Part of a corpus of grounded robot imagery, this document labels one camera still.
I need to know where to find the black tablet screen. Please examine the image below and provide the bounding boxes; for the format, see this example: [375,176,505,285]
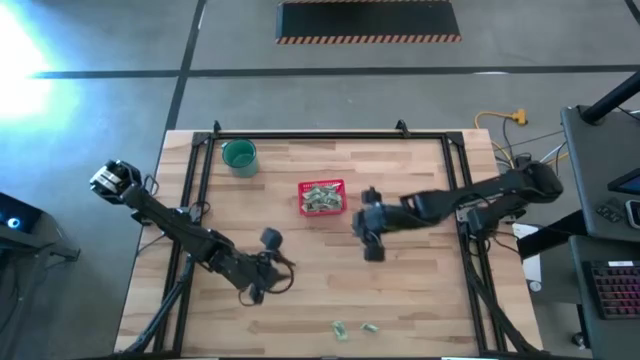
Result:
[606,166,640,197]

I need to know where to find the black left camera cable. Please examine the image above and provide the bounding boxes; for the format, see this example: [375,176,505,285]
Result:
[238,252,296,307]

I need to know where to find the black computer tower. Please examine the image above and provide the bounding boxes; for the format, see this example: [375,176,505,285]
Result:
[0,191,44,235]

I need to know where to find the black hazard-striped floor mat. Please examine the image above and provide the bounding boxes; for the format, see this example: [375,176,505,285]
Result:
[274,0,463,46]

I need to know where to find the red plastic mesh basket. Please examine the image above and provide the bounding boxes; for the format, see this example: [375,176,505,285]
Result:
[297,178,349,218]

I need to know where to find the small black controller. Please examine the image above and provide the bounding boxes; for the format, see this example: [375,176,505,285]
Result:
[594,201,625,225]

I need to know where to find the black pole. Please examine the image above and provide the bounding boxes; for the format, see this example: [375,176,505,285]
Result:
[579,68,640,126]

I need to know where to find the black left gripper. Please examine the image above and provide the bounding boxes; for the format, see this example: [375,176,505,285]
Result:
[234,228,297,305]

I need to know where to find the white cable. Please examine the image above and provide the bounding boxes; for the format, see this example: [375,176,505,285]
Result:
[539,141,569,164]

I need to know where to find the green mug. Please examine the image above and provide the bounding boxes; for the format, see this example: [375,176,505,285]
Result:
[221,137,260,179]

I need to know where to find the white paper sheet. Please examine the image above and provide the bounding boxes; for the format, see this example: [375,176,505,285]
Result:
[513,223,544,284]

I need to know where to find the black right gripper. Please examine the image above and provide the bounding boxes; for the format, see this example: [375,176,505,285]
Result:
[351,187,404,262]

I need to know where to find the black keyboard desk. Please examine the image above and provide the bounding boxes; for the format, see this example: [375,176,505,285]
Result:
[568,234,640,360]

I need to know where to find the smartphone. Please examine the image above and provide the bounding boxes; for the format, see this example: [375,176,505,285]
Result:
[624,198,640,230]

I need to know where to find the backlit keyboard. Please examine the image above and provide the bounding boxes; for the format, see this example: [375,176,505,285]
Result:
[581,259,640,321]

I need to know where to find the yellow extension cord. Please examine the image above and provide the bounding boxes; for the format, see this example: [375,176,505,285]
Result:
[473,108,571,169]

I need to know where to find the black desk support bar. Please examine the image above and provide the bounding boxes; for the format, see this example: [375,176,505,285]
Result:
[516,209,594,261]

